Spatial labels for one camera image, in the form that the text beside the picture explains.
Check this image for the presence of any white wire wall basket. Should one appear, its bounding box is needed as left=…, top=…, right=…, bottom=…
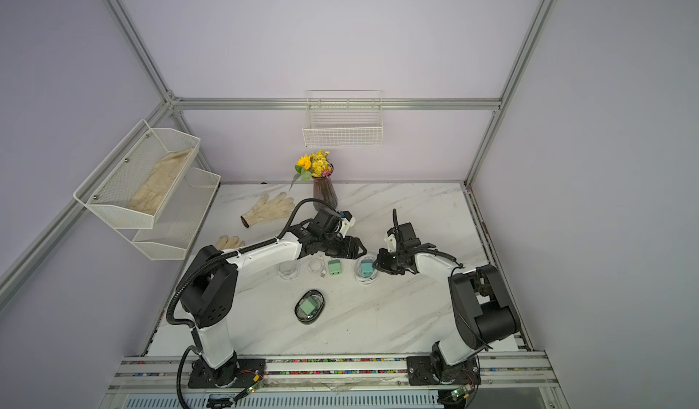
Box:
left=302, top=90, right=384, bottom=149

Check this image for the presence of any green charger plug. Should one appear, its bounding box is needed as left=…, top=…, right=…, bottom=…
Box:
left=300, top=297, right=319, bottom=316
left=328, top=259, right=342, bottom=276

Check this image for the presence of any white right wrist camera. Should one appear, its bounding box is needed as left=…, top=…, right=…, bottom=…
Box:
left=385, top=234, right=397, bottom=254

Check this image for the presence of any white fabric glove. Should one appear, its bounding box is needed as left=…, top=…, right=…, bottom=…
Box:
left=240, top=192, right=295, bottom=228

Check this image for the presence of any dark ribbed vase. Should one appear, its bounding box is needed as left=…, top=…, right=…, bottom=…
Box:
left=312, top=175, right=338, bottom=210

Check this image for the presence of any green charger plug centre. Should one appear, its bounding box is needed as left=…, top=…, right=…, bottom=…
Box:
left=328, top=259, right=342, bottom=276

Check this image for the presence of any teal charger plug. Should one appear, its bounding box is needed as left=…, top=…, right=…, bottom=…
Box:
left=359, top=260, right=374, bottom=278

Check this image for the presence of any clear round case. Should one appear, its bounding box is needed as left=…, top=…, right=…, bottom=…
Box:
left=353, top=254, right=379, bottom=285
left=278, top=261, right=300, bottom=281

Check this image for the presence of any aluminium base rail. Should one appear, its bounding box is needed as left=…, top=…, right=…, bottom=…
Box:
left=107, top=352, right=560, bottom=394

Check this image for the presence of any beige glove in basket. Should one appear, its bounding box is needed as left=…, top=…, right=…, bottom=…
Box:
left=127, top=148, right=193, bottom=215

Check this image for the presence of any yellow flower bouquet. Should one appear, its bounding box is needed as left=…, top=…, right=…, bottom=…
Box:
left=289, top=150, right=334, bottom=188

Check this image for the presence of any green charger plug front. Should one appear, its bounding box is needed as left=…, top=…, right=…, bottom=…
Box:
left=300, top=297, right=319, bottom=316

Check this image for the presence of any aluminium cage frame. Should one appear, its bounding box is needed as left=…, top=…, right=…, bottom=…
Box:
left=0, top=0, right=569, bottom=312

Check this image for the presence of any white mesh basket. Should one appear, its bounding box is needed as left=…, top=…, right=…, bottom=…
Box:
left=73, top=120, right=200, bottom=230
left=132, top=167, right=220, bottom=261

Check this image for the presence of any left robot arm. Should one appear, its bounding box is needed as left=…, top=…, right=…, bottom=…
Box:
left=166, top=198, right=367, bottom=408

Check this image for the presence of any lower white mesh basket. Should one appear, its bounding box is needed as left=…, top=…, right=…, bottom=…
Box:
left=132, top=167, right=220, bottom=261

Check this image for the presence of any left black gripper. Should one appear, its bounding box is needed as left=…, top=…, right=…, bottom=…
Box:
left=320, top=234, right=367, bottom=259

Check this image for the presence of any beige leather glove table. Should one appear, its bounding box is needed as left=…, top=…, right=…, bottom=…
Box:
left=214, top=235, right=245, bottom=250

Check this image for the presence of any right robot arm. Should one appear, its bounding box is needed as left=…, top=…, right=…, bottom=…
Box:
left=374, top=210, right=522, bottom=384

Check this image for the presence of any upper white mesh basket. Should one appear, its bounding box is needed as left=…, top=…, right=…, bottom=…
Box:
left=73, top=120, right=200, bottom=230

